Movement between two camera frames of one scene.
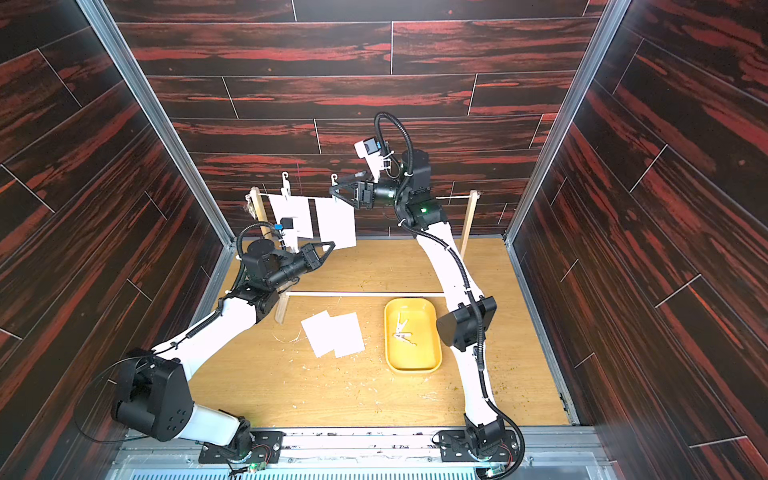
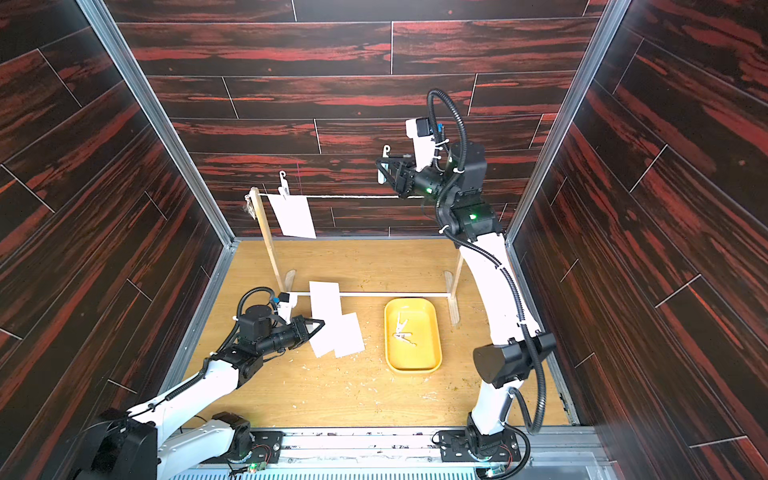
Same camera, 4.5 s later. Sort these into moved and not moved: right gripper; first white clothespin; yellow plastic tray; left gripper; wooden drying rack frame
Moved: right gripper; left gripper
Not moved: wooden drying rack frame; yellow plastic tray; first white clothespin
